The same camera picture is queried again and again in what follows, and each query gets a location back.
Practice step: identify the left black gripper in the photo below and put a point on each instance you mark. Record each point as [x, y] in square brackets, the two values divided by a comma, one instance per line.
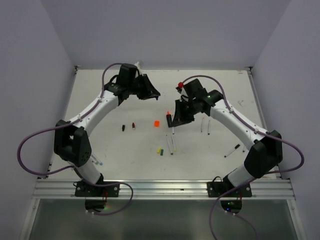
[149, 91]

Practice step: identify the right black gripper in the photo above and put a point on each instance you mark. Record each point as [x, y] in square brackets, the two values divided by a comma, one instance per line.
[180, 117]

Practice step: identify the black orange highlighter body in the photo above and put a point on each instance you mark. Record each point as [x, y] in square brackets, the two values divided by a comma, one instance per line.
[169, 119]

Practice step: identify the orange highlighter cap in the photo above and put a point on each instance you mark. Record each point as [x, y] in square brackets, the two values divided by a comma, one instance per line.
[156, 123]

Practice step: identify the yellow marker pen body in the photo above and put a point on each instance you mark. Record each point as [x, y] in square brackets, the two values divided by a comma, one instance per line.
[173, 143]

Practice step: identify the green marker pen body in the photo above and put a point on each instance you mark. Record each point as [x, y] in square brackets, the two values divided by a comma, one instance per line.
[169, 145]

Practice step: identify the light blue capped pen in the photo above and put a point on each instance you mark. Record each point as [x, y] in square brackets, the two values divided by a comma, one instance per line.
[99, 162]

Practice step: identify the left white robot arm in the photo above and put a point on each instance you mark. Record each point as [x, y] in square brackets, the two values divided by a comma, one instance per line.
[71, 138]

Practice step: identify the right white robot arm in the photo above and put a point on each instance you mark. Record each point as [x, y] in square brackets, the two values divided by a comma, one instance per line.
[264, 147]

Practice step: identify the teal capped pen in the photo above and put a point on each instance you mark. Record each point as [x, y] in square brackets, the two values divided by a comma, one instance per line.
[94, 160]

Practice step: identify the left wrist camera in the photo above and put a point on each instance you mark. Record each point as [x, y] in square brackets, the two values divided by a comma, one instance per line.
[138, 65]

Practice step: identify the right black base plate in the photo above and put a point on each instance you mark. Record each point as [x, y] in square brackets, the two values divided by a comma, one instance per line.
[218, 186]

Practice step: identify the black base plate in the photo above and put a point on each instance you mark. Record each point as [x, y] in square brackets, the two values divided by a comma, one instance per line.
[83, 189]
[218, 186]

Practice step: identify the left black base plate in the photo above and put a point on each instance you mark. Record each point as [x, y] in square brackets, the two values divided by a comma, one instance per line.
[83, 189]

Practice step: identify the aluminium mounting rail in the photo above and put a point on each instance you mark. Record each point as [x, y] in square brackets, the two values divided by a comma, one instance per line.
[261, 189]

